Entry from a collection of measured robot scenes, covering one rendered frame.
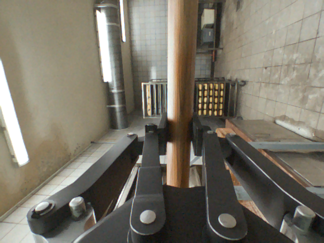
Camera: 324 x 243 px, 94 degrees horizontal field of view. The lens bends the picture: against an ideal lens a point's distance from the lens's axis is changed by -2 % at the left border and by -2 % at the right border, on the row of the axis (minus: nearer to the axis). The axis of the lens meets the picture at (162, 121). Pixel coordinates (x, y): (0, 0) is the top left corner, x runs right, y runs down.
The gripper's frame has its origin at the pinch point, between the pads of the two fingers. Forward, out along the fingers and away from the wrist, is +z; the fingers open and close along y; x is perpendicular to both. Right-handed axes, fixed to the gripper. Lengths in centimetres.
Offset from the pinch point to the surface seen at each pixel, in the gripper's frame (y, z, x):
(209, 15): 81, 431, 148
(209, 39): 83, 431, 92
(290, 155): 74, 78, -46
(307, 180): 65, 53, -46
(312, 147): 92, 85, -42
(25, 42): -143, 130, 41
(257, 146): 55, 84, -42
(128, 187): -48, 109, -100
